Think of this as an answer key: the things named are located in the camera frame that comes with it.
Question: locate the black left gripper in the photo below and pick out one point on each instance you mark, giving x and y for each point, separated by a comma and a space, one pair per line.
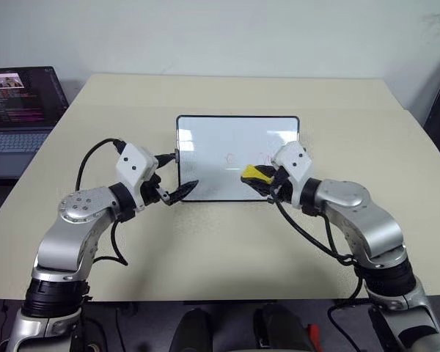
152, 190

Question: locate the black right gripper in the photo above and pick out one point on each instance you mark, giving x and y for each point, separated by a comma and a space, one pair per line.
283, 188

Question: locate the yellow and black eraser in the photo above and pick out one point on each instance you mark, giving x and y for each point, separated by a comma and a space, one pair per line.
251, 173

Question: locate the small black-framed whiteboard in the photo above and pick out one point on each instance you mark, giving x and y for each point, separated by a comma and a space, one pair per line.
220, 146

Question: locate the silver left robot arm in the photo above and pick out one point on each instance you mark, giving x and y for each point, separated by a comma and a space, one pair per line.
71, 234

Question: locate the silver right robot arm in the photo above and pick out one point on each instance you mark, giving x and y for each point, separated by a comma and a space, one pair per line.
374, 227

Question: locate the dark rounded shape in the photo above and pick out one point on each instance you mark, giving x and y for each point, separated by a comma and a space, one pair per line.
278, 330
190, 331

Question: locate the small red object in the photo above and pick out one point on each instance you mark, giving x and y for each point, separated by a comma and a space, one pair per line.
312, 331

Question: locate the open blue-grey laptop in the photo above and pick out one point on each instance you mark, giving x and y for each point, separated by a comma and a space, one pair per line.
18, 110

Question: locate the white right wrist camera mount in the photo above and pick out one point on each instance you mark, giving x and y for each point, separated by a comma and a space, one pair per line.
295, 161

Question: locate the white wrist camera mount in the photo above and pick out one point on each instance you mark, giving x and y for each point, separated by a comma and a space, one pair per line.
295, 161
133, 165

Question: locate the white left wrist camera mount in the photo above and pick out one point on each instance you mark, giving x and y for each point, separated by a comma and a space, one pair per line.
133, 165

